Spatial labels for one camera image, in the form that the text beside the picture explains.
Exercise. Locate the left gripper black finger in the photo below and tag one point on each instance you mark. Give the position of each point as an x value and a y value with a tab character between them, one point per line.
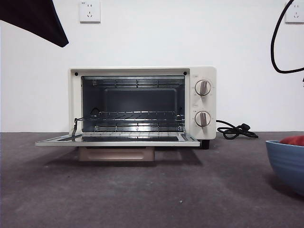
38	19

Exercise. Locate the red apple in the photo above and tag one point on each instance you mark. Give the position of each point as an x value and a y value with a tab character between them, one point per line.
294	140

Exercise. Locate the blue ribbed bowl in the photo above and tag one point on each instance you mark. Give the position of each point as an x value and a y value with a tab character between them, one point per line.
285	166

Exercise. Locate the cream Toshiba toaster oven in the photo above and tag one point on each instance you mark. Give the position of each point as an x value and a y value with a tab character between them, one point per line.
204	71

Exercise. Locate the beige round oven knob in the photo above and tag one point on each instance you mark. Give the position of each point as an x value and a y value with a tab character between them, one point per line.
202	118
202	88

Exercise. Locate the white wall socket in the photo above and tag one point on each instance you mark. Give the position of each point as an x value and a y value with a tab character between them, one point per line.
297	15
89	12

